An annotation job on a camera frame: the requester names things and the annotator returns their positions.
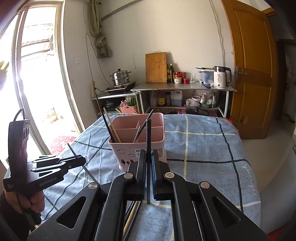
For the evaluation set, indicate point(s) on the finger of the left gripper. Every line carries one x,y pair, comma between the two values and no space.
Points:
51,174
71,162

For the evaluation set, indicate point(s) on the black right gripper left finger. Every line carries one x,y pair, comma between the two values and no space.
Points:
97,212

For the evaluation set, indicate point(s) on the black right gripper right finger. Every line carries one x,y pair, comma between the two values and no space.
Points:
200,211

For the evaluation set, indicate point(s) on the black chopstick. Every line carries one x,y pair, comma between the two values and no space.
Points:
104,118
148,159
140,129
129,215

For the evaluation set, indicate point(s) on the steel kitchen shelf table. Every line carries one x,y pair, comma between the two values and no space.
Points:
191,86

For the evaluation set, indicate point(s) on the person's left hand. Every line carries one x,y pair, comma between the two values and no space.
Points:
17,200

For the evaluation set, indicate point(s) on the wooden chopstick on table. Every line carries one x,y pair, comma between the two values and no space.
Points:
131,219

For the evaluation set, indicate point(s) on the black chopstick on table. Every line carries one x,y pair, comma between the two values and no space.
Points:
129,215

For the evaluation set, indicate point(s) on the pink plastic utensil caddy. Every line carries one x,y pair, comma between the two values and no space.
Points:
126,126

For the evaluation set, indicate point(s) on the wooden chopstick in caddy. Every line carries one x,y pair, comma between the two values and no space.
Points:
113,128

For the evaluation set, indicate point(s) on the blue plaid tablecloth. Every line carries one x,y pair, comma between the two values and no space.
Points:
198,148

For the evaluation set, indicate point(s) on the pink plastic basket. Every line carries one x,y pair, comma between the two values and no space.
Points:
129,109

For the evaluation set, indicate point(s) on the small white side shelf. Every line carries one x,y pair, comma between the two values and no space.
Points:
112,102

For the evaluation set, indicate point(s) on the black induction cooker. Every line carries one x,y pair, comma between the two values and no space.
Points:
121,88

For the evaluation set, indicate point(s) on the stainless steel steamer pot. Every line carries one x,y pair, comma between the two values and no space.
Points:
120,77

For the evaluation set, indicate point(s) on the black pan with lid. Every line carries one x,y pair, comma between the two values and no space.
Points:
196,111

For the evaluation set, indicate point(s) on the hanging grey cloth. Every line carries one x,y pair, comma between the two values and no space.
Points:
96,30

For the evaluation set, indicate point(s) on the white plastic jug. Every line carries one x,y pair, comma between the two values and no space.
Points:
177,98

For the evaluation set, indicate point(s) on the brown wooden door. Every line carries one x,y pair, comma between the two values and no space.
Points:
255,69

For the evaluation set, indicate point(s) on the dark soy sauce bottle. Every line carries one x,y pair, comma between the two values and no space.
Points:
171,73

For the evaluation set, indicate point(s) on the bamboo cutting board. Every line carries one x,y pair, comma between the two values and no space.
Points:
156,67

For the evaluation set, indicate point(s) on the red lid sauce jar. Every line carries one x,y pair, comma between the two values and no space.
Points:
177,77

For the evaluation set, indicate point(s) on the drinking glass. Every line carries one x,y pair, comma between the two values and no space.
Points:
192,78

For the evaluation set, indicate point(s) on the clear plastic storage container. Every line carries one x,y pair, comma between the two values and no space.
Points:
206,75

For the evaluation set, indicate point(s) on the white electric kettle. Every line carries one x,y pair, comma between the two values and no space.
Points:
222,76

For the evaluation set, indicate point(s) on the white wall power strip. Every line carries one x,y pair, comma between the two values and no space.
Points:
93,89

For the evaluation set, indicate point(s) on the window frame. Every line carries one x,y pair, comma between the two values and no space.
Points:
32,50

